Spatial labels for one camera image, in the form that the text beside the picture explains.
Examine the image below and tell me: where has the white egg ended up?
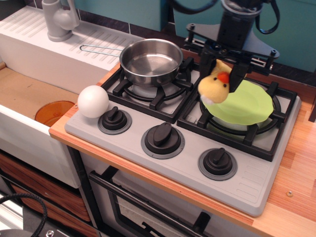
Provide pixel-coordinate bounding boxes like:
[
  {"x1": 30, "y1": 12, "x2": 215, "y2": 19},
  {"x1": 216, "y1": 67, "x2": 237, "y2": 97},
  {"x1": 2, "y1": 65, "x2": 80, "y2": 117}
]
[{"x1": 78, "y1": 85, "x2": 109, "y2": 119}]

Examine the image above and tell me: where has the light green plate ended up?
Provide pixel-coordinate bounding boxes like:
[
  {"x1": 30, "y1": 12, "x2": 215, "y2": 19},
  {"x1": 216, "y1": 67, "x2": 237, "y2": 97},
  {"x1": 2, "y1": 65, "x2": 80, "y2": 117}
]
[{"x1": 201, "y1": 80, "x2": 274, "y2": 125}]

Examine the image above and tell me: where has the black left stove knob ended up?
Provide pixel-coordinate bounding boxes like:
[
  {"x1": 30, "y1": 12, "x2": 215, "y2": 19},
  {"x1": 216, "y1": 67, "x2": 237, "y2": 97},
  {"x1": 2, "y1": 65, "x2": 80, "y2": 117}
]
[{"x1": 98, "y1": 106, "x2": 132, "y2": 135}]

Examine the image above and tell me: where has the toy oven door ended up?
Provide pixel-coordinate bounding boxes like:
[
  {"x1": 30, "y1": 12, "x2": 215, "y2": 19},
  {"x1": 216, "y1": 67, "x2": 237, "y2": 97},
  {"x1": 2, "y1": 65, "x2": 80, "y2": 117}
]
[{"x1": 87, "y1": 165, "x2": 247, "y2": 237}]

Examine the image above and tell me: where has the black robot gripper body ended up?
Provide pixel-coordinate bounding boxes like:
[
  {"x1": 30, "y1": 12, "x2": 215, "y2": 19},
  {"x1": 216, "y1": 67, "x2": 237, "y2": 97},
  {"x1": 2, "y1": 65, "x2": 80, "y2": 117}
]
[{"x1": 186, "y1": 11, "x2": 279, "y2": 76}]

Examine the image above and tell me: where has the black burner grate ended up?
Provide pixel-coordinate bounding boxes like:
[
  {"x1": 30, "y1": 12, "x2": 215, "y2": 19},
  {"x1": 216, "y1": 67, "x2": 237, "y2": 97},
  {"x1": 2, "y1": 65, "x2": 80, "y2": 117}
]
[
  {"x1": 101, "y1": 57, "x2": 201, "y2": 124},
  {"x1": 177, "y1": 78, "x2": 300, "y2": 161}
]

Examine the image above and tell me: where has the grey toy faucet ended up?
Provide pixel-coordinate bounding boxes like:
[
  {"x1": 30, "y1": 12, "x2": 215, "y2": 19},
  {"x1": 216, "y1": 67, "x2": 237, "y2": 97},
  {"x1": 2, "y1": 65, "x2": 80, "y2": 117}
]
[{"x1": 42, "y1": 0, "x2": 80, "y2": 42}]

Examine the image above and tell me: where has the white toy sink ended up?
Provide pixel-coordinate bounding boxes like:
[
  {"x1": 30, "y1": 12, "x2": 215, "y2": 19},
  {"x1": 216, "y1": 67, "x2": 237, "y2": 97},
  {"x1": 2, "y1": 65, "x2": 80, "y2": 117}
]
[{"x1": 0, "y1": 6, "x2": 138, "y2": 188}]

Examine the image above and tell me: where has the black left burner grate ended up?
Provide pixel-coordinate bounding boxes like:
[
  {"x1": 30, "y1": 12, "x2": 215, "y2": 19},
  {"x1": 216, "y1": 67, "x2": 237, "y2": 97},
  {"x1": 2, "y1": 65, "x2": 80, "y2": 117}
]
[{"x1": 101, "y1": 57, "x2": 201, "y2": 124}]

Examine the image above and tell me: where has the black right burner grate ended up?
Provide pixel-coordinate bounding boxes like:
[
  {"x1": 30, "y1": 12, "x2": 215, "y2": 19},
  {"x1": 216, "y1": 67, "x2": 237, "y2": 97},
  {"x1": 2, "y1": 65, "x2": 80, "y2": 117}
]
[{"x1": 177, "y1": 78, "x2": 300, "y2": 161}]

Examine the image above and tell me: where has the black middle stove knob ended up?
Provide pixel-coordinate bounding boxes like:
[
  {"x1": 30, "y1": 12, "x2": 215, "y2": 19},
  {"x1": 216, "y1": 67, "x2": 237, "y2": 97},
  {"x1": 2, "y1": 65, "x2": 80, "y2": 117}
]
[{"x1": 141, "y1": 122, "x2": 185, "y2": 159}]

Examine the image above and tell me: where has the black stove knob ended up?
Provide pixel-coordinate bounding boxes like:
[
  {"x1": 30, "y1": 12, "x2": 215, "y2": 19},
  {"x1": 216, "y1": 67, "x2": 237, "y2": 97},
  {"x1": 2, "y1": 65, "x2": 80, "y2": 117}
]
[
  {"x1": 98, "y1": 106, "x2": 132, "y2": 135},
  {"x1": 198, "y1": 148, "x2": 237, "y2": 181},
  {"x1": 141, "y1": 122, "x2": 185, "y2": 159}
]

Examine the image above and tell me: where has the black right stove knob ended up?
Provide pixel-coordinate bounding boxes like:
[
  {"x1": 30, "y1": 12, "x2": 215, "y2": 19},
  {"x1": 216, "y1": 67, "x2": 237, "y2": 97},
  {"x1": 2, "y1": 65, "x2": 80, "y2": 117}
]
[{"x1": 198, "y1": 148, "x2": 237, "y2": 181}]

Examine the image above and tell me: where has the yellow stuffed duck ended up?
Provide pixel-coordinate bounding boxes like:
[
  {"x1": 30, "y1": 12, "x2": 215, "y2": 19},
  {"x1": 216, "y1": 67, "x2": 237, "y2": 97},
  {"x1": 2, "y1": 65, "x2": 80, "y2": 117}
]
[{"x1": 198, "y1": 60, "x2": 232, "y2": 105}]

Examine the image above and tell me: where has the grey toy stove top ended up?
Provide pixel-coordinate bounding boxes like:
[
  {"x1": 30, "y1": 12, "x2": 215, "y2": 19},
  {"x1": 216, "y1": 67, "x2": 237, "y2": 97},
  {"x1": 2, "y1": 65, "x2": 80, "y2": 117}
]
[{"x1": 64, "y1": 67, "x2": 302, "y2": 218}]

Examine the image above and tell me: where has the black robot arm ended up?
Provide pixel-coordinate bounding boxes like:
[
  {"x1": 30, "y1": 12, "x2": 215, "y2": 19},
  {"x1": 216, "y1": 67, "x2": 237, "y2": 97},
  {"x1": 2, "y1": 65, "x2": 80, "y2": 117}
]
[{"x1": 186, "y1": 0, "x2": 279, "y2": 92}]

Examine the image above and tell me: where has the stainless steel pan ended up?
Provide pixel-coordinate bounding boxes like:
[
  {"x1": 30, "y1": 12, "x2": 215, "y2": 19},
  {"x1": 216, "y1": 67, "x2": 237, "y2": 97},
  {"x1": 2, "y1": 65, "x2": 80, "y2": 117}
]
[{"x1": 79, "y1": 39, "x2": 184, "y2": 87}]

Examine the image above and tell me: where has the black foreground cable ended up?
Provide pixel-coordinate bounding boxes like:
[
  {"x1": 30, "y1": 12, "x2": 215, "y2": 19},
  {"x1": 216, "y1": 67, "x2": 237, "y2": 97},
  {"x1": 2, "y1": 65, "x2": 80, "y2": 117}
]
[{"x1": 0, "y1": 193, "x2": 48, "y2": 237}]

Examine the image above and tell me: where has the black braided cable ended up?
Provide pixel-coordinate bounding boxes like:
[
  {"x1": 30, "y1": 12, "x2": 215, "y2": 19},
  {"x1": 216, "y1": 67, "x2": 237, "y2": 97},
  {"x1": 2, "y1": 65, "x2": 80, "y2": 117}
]
[{"x1": 169, "y1": 0, "x2": 220, "y2": 15}]

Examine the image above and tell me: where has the wooden drawer front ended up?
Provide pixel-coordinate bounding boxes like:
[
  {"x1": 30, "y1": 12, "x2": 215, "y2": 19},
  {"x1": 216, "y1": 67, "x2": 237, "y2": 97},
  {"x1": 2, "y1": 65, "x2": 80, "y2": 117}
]
[{"x1": 0, "y1": 151, "x2": 98, "y2": 237}]

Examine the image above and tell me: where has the black oven door handle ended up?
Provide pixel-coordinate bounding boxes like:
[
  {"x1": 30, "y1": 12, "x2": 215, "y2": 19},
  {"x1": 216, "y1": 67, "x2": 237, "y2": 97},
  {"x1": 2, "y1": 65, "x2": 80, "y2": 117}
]
[{"x1": 88, "y1": 170, "x2": 210, "y2": 237}]

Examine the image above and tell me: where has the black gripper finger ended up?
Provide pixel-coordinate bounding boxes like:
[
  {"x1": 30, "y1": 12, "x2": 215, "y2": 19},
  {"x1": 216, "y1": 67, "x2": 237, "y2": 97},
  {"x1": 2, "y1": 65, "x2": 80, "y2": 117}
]
[
  {"x1": 199, "y1": 48, "x2": 216, "y2": 77},
  {"x1": 229, "y1": 63, "x2": 249, "y2": 93}
]

